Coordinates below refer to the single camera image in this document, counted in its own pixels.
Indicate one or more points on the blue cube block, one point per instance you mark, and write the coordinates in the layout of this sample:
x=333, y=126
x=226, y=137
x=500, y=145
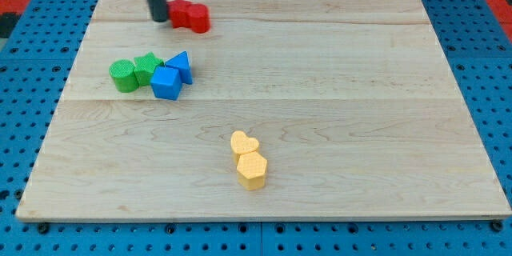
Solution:
x=166, y=83

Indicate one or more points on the blue triangle block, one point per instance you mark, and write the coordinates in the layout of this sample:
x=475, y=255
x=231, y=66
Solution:
x=181, y=63

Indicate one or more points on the green star block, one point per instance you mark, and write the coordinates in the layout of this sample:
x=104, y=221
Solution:
x=145, y=67

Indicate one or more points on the green circle block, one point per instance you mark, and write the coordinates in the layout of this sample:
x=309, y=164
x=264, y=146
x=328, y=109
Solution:
x=123, y=76

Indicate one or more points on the light wooden board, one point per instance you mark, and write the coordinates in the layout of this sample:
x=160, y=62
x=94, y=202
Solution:
x=353, y=102

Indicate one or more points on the red star block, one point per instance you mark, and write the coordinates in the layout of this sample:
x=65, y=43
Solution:
x=177, y=13

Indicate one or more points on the red circle block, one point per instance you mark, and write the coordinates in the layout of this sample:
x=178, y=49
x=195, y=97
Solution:
x=199, y=18

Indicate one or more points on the yellow heart block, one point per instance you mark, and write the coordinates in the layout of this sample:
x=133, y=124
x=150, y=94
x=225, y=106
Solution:
x=240, y=144

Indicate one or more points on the yellow hexagon block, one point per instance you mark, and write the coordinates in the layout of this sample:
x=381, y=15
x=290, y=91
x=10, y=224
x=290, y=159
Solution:
x=251, y=171

